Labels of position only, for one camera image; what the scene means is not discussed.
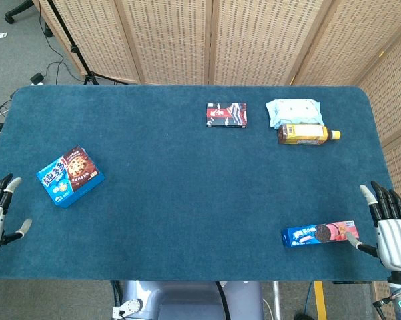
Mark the thin black floor cable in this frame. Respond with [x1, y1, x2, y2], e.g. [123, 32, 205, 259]
[38, 6, 85, 81]

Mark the blue carpet table mat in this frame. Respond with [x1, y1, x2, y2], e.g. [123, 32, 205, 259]
[0, 85, 395, 281]

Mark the blue brown cookie box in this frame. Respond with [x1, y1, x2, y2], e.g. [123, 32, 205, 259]
[36, 145, 106, 209]

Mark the light blue wipes packet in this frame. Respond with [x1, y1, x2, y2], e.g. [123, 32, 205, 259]
[265, 98, 323, 129]

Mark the black office chair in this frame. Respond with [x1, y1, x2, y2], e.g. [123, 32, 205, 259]
[5, 0, 54, 37]

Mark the black tripod stand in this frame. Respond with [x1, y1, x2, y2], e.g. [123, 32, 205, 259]
[46, 0, 129, 86]

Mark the blue object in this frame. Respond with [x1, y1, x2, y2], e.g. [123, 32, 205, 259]
[281, 219, 360, 249]

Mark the metal table leg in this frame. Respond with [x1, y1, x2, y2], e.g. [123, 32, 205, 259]
[272, 281, 282, 320]

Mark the yellow label tea bottle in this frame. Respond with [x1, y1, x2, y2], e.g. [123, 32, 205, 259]
[277, 123, 342, 145]

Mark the black red flat box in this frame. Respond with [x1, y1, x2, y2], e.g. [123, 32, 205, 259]
[206, 102, 248, 129]

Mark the right arm connector cable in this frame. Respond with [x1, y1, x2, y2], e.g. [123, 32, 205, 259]
[372, 288, 401, 309]

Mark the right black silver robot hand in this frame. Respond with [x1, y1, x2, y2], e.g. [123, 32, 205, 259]
[346, 181, 401, 273]

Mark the grey robot torso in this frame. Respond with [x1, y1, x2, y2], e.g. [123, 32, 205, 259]
[111, 280, 264, 320]

